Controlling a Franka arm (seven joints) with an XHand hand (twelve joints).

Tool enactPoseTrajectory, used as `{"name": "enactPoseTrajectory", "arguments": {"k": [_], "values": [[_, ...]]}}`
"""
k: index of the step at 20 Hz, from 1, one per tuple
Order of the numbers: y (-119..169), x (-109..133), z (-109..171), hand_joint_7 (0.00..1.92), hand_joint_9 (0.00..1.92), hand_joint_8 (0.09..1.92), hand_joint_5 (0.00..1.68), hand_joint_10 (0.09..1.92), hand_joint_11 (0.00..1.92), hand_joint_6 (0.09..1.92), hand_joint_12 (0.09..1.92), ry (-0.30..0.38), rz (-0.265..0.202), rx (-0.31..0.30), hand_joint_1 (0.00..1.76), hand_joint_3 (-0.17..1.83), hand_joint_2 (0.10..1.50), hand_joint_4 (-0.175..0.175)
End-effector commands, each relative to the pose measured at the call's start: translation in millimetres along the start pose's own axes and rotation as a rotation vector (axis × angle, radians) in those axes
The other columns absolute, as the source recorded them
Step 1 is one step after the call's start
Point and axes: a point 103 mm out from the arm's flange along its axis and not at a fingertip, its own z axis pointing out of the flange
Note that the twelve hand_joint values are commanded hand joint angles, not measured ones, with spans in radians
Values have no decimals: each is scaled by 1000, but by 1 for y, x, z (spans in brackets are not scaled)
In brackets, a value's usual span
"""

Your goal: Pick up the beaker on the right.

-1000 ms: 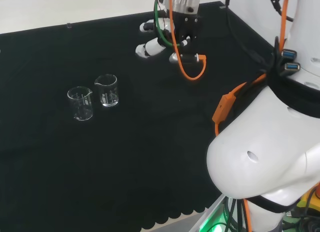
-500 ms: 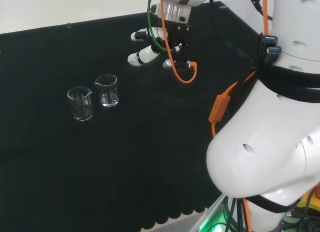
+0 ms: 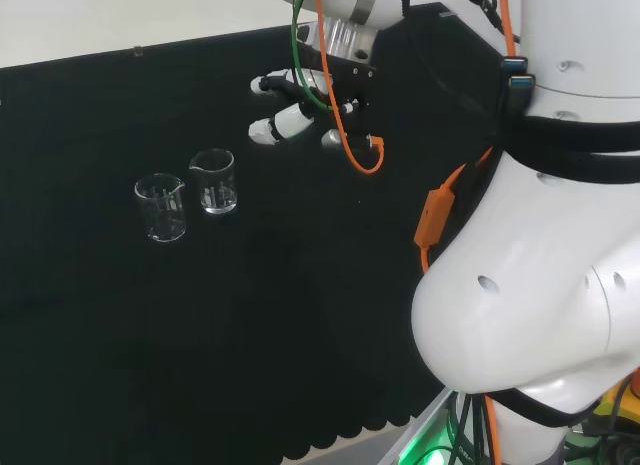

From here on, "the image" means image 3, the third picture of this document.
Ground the orange adapter box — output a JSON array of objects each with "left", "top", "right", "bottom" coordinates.
[{"left": 413, "top": 164, "right": 469, "bottom": 274}]

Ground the yellow stop button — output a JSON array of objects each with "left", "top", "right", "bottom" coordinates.
[{"left": 598, "top": 369, "right": 640, "bottom": 422}]

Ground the black bench cloth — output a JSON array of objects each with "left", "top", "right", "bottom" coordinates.
[{"left": 0, "top": 2, "right": 506, "bottom": 465}]

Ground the green cable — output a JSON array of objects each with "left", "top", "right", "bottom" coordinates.
[{"left": 290, "top": 0, "right": 335, "bottom": 112}]

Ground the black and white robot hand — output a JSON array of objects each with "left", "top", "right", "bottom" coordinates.
[{"left": 248, "top": 54, "right": 386, "bottom": 150}]

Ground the orange cable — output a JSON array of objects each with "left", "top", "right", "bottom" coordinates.
[{"left": 314, "top": 0, "right": 386, "bottom": 175}]

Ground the clear glass beaker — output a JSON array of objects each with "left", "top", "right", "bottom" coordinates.
[
  {"left": 188, "top": 148, "right": 237, "bottom": 216},
  {"left": 133, "top": 173, "right": 188, "bottom": 243}
]

